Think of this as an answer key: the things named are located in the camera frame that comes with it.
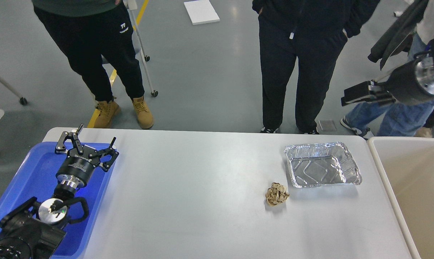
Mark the blue plastic tray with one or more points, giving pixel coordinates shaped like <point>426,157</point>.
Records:
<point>36,177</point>

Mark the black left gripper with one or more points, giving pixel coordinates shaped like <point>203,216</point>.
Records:
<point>76,167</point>

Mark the beige plastic bin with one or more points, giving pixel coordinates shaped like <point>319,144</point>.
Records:
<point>406,168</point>

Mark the crumpled brown paper ball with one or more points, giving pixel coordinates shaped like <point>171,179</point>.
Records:
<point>276,194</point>

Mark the aluminium foil tray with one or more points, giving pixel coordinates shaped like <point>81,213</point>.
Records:
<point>320,164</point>

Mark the white rolling chair frame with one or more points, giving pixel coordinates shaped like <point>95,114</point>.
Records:
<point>131,5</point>

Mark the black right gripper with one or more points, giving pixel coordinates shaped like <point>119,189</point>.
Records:
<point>410,84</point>

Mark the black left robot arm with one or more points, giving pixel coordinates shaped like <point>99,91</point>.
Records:
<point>49,209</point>

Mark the white board on floor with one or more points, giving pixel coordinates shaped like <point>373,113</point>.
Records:
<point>201,12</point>

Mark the white chair leg left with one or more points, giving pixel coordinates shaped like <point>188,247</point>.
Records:
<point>22,99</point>

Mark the person in black pants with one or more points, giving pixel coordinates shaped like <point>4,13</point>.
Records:
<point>86,31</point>

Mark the person in dark clothes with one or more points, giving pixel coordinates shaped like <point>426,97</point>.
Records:
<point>309,35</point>

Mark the person in blue jeans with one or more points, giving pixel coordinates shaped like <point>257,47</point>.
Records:
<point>399,119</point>

